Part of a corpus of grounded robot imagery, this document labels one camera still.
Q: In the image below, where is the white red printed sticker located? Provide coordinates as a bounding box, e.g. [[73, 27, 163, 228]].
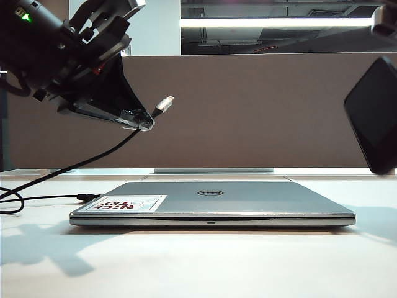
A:
[[83, 194, 168, 214]]

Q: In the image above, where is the brown desk divider panel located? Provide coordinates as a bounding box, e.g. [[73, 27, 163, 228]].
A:
[[7, 54, 397, 170]]

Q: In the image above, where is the black charging cable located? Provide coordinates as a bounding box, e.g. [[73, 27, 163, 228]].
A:
[[0, 95, 175, 215]]

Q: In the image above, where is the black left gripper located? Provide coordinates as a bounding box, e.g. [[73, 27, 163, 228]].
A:
[[33, 9, 155, 132]]

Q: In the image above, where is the silver Dell laptop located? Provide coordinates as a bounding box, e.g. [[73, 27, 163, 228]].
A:
[[69, 181, 357, 227]]

